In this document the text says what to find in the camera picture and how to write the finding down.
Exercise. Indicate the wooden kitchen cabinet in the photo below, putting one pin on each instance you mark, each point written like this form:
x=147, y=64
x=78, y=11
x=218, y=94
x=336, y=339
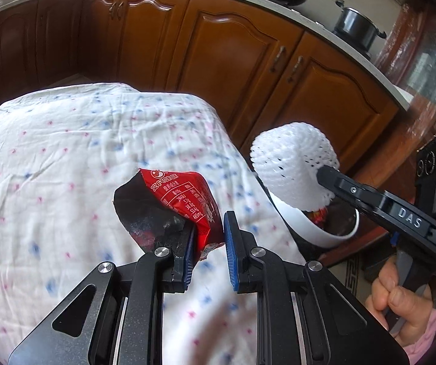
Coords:
x=221, y=57

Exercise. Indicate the round wooden dining table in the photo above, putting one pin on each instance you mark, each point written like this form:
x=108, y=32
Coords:
x=419, y=64

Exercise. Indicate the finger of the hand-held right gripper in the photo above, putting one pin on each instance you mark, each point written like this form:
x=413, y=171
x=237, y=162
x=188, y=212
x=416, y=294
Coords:
x=378, y=207

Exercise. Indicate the white bin with black liner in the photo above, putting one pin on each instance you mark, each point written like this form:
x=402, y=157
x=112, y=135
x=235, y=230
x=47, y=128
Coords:
x=309, y=228

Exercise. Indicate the patterned floor mat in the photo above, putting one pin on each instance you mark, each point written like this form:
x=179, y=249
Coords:
x=353, y=273

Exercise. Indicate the black pot with lid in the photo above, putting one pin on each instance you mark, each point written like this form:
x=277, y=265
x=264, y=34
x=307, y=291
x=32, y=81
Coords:
x=357, y=26

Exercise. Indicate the red snack packet dark inside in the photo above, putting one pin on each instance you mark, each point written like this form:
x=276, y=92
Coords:
x=180, y=201

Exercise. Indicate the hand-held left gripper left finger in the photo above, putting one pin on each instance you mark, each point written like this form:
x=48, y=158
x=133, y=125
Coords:
x=183, y=270

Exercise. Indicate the person's right forearm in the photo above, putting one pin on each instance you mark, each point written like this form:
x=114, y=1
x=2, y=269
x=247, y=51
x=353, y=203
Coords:
x=421, y=346

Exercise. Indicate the white foam fruit net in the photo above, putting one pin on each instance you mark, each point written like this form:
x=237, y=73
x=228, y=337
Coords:
x=294, y=163

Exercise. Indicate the person's right hand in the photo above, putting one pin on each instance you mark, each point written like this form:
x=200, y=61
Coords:
x=412, y=311

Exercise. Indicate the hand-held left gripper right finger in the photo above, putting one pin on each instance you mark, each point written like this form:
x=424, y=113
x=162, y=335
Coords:
x=230, y=251

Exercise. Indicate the white dotted cloth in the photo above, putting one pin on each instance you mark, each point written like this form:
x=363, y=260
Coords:
x=69, y=167

